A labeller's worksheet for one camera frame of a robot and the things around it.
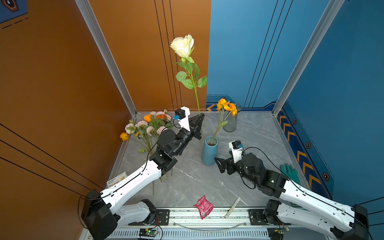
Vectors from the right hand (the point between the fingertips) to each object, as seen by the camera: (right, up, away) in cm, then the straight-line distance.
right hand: (220, 156), depth 72 cm
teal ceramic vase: (-4, +2, +7) cm, 8 cm away
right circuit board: (+27, -37, -2) cm, 45 cm away
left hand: (-9, +20, -11) cm, 24 cm away
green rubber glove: (+43, -13, +14) cm, 47 cm away
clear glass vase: (+14, +18, +38) cm, 44 cm away
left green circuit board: (-35, -36, -2) cm, 50 cm away
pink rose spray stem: (-39, +16, +33) cm, 54 cm away
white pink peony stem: (-59, +13, +32) cm, 68 cm away
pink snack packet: (-7, -27, +3) cm, 28 cm away
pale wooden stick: (+7, -28, +4) cm, 29 cm away
